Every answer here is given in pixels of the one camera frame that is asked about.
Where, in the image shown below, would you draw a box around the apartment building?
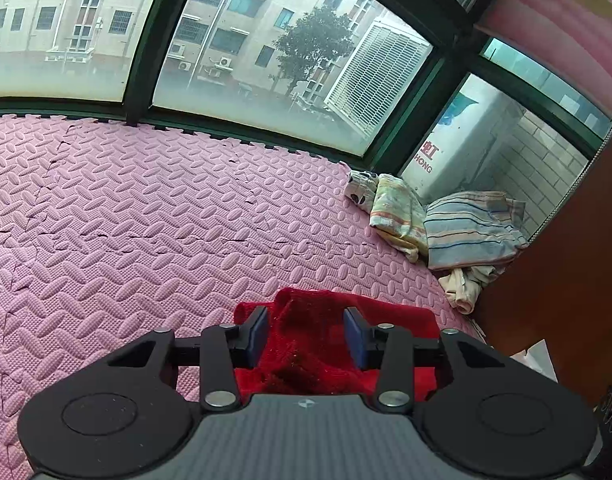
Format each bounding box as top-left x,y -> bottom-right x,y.
0,0 -> 387,96

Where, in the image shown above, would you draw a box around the floral folded cloth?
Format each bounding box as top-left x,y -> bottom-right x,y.
368,174 -> 429,263

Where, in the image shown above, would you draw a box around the tree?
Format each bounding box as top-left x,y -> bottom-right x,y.
273,5 -> 357,98

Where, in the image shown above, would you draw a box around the white paper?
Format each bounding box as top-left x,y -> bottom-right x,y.
508,339 -> 559,383

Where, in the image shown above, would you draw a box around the cream crumpled cloth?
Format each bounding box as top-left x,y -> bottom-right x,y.
438,265 -> 506,315

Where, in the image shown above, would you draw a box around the pink curtain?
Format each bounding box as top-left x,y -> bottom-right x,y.
473,0 -> 612,116

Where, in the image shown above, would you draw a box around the dark green window frame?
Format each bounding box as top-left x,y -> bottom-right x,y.
0,0 -> 612,176

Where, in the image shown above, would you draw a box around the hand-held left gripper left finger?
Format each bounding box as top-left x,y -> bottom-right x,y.
108,305 -> 271,408

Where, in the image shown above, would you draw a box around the white box with red print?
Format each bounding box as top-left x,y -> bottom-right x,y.
401,72 -> 524,198

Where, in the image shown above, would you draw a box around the pink foam puzzle mat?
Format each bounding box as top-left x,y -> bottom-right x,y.
0,114 -> 484,413

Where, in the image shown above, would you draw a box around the striped folded cloth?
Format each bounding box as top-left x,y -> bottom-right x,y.
423,191 -> 530,271

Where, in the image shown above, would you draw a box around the spotted white cloth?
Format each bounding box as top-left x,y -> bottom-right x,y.
347,170 -> 381,206

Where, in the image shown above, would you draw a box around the red pants with gold print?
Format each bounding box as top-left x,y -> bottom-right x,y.
233,287 -> 441,403

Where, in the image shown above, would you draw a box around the brown wooden cabinet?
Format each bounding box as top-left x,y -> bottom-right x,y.
470,105 -> 612,406

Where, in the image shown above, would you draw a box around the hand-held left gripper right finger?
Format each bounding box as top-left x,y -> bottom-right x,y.
342,307 -> 504,407

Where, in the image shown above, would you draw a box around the white louvered outdoor unit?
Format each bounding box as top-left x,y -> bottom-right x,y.
323,19 -> 433,141

